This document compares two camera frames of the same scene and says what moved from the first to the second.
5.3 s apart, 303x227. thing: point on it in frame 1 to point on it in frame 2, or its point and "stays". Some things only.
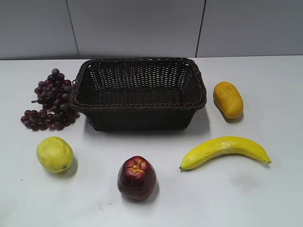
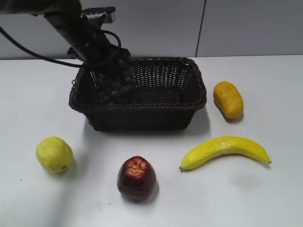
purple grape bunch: (53, 94) to (119, 86)
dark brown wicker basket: (138, 93) stays
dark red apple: (137, 178) stays
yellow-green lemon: (55, 154) stays
